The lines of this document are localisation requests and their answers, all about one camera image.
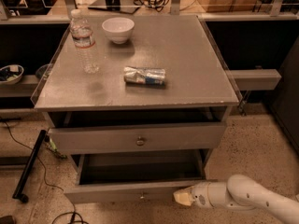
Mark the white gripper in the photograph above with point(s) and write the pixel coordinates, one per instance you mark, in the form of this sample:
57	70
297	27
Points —
199	194

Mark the black bar with wheel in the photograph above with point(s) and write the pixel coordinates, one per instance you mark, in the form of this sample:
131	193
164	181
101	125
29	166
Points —
18	193

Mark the white bowl with items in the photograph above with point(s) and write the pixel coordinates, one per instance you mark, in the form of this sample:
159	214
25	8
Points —
11	74

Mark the black monitor stand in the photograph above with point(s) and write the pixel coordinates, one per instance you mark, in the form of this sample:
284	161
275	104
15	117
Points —
120	6

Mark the white ceramic bowl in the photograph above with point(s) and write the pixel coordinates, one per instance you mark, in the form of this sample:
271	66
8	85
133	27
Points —
118	30

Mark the crushed silver blue can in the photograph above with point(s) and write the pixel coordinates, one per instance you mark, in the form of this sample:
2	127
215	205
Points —
144	75

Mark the grey top drawer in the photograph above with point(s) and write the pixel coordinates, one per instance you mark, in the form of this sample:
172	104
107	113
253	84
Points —
133	138

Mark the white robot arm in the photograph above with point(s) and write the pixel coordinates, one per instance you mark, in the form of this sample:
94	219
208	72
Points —
241	194

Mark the dark round dish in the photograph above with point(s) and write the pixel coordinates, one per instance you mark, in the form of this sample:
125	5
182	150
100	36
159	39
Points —
43	71

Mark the grey wooden drawer cabinet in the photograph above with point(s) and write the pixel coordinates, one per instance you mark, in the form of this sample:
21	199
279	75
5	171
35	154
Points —
197	87

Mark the clear plastic water bottle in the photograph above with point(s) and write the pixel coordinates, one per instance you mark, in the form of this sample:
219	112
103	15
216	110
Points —
83	38

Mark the grey drawer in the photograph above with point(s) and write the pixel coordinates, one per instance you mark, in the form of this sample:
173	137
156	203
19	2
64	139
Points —
133	138
136	176

